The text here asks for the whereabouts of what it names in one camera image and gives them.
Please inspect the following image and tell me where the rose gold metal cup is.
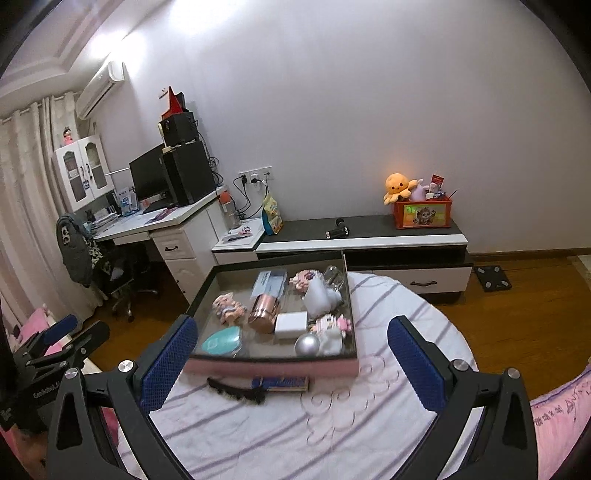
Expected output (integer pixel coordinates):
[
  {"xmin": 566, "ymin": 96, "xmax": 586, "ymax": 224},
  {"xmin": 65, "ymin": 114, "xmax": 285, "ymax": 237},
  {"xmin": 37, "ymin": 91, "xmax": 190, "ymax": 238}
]
[{"xmin": 249, "ymin": 293, "xmax": 280, "ymax": 334}]

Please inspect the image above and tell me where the clear plastic box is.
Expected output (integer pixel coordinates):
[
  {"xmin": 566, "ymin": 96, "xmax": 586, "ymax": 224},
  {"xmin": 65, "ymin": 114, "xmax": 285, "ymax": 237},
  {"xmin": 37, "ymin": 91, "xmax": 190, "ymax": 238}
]
[{"xmin": 250, "ymin": 269, "xmax": 287, "ymax": 299}]

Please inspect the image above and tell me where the white charger plug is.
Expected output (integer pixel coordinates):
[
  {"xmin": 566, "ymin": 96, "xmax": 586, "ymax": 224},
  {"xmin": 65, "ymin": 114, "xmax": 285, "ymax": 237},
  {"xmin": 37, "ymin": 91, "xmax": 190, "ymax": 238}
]
[{"xmin": 273, "ymin": 311, "xmax": 308, "ymax": 339}]

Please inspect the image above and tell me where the pink white brick toy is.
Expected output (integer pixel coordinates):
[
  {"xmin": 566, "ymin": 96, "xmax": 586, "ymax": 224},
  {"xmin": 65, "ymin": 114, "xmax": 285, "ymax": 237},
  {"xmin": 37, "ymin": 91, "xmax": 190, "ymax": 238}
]
[{"xmin": 290, "ymin": 269, "xmax": 324, "ymax": 295}]

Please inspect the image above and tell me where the white round plug adapter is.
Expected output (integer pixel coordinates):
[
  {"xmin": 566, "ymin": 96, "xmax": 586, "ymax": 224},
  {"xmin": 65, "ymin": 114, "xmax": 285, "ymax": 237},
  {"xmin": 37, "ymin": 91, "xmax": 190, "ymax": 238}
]
[{"xmin": 303, "ymin": 276, "xmax": 342, "ymax": 319}]

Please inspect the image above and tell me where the pink bedding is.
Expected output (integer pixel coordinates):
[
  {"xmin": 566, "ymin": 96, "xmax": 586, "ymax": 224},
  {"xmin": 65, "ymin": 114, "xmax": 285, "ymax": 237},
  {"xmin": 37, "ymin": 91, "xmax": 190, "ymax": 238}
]
[{"xmin": 530, "ymin": 365, "xmax": 590, "ymax": 479}]

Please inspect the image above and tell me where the beige curtain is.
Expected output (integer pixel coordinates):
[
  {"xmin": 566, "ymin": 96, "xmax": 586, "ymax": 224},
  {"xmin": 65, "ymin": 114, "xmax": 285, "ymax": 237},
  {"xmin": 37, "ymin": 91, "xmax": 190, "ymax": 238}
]
[{"xmin": 1, "ymin": 92, "xmax": 102, "ymax": 323}]

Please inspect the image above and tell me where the black office chair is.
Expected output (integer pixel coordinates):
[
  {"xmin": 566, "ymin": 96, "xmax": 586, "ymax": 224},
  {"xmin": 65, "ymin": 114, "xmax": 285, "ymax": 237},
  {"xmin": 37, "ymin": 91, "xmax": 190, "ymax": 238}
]
[{"xmin": 92, "ymin": 243, "xmax": 160, "ymax": 322}]

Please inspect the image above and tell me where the dark jacket on chair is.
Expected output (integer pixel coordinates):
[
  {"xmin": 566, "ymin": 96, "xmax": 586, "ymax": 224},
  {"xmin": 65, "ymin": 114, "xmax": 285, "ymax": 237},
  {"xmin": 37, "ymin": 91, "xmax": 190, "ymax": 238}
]
[{"xmin": 56, "ymin": 214, "xmax": 103, "ymax": 288}]

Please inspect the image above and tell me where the teal oval case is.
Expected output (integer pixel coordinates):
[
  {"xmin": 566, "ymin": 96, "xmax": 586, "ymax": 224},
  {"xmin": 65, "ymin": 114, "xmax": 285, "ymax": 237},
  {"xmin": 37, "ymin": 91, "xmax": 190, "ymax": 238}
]
[{"xmin": 201, "ymin": 326, "xmax": 242, "ymax": 356}]

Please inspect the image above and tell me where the white desk with drawers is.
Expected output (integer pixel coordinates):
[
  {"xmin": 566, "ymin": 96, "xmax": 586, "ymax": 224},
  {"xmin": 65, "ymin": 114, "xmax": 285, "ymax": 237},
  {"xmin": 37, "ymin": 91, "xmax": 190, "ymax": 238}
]
[{"xmin": 95, "ymin": 189, "xmax": 226, "ymax": 301}]

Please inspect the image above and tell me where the black computer monitor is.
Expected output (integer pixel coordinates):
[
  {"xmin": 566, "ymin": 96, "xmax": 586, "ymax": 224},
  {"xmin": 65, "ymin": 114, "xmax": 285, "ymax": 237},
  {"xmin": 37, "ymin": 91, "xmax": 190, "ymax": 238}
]
[{"xmin": 129, "ymin": 144, "xmax": 168, "ymax": 201}]

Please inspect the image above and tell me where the black floor scale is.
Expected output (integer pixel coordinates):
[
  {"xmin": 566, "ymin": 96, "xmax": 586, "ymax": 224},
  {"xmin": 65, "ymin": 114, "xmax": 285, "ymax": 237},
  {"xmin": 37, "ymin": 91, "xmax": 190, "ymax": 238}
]
[{"xmin": 474, "ymin": 265, "xmax": 512, "ymax": 293}]

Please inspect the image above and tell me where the orange-capped water bottle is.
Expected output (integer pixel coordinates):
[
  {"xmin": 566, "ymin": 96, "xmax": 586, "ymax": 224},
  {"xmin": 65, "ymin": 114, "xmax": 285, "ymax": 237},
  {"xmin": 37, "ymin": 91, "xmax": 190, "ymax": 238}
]
[{"xmin": 219, "ymin": 189, "xmax": 240, "ymax": 230}]

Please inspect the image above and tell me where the black computer tower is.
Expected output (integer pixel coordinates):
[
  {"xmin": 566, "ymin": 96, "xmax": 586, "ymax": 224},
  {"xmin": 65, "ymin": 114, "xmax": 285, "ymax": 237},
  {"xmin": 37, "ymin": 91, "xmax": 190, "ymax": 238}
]
[{"xmin": 161, "ymin": 140, "xmax": 216, "ymax": 207}]

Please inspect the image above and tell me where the pink black-rimmed storage box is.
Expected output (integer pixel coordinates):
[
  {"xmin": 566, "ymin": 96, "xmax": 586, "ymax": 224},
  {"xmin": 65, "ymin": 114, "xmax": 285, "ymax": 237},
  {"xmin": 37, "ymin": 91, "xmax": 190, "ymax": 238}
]
[{"xmin": 186, "ymin": 251, "xmax": 360, "ymax": 378}]

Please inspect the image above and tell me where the blue labelled flat box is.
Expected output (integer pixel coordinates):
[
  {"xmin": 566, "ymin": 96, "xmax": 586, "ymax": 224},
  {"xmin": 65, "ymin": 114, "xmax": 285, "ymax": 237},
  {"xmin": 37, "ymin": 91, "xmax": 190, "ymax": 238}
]
[{"xmin": 252, "ymin": 376, "xmax": 310, "ymax": 392}]

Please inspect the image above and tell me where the white small figurine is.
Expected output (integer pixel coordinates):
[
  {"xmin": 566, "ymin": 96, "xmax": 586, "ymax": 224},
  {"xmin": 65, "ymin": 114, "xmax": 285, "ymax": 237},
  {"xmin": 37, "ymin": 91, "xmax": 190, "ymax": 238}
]
[{"xmin": 318, "ymin": 328, "xmax": 342, "ymax": 356}]

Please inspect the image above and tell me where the snack bag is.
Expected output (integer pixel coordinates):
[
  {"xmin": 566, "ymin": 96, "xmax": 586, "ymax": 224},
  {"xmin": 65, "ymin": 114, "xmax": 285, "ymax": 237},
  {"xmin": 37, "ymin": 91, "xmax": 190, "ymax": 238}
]
[{"xmin": 262, "ymin": 194, "xmax": 283, "ymax": 236}]

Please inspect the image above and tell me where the silver ball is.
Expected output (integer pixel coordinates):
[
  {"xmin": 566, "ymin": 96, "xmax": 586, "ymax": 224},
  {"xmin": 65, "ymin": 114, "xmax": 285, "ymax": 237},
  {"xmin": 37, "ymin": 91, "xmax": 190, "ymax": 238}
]
[{"xmin": 294, "ymin": 332, "xmax": 321, "ymax": 358}]

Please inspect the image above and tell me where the pink kitty brick figure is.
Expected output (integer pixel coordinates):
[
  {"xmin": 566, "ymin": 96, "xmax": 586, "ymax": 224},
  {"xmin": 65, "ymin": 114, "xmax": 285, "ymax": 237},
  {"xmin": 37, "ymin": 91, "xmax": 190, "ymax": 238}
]
[{"xmin": 311, "ymin": 314, "xmax": 353, "ymax": 339}]

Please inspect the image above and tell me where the black speaker box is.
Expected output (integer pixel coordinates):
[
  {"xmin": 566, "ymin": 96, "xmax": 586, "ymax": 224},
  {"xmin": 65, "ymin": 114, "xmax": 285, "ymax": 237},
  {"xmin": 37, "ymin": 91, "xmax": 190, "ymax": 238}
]
[{"xmin": 159, "ymin": 111, "xmax": 198, "ymax": 147}]

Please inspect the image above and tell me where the low tv cabinet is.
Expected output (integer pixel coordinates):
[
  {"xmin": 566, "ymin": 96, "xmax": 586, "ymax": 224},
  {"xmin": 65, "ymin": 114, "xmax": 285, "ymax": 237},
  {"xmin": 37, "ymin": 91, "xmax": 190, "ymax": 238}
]
[{"xmin": 212, "ymin": 215, "xmax": 473, "ymax": 302}]

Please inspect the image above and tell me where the red toy storage box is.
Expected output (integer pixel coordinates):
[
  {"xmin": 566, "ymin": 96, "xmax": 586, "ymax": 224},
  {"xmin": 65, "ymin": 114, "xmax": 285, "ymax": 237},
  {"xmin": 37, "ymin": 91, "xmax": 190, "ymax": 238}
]
[{"xmin": 394, "ymin": 197, "xmax": 453, "ymax": 229}]

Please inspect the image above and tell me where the air conditioner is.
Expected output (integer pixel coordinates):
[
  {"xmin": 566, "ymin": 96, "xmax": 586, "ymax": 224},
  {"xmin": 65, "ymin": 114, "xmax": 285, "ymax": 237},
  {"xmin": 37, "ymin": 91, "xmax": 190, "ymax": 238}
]
[{"xmin": 75, "ymin": 61, "xmax": 125, "ymax": 120}]

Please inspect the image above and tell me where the black dumbbell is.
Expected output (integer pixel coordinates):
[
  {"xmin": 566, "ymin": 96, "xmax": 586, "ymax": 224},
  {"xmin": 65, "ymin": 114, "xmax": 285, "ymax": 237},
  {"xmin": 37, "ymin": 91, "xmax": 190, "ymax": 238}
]
[{"xmin": 325, "ymin": 218, "xmax": 349, "ymax": 240}]

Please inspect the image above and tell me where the orange octopus plush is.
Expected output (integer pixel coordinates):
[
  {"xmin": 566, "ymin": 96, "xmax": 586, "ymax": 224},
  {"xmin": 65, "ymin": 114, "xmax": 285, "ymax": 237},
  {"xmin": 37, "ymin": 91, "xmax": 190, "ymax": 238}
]
[{"xmin": 383, "ymin": 172, "xmax": 419, "ymax": 205}]

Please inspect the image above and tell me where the white wall cabinet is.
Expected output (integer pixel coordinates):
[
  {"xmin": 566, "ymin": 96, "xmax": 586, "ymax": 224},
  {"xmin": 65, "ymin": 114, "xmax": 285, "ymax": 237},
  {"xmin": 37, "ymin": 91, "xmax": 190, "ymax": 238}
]
[{"xmin": 52, "ymin": 135, "xmax": 114, "ymax": 212}]

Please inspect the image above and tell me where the wall power socket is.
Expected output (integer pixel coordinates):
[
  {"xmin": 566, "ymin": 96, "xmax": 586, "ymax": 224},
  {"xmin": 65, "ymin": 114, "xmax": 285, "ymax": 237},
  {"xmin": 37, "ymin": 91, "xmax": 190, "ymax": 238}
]
[{"xmin": 238, "ymin": 166, "xmax": 273, "ymax": 182}]

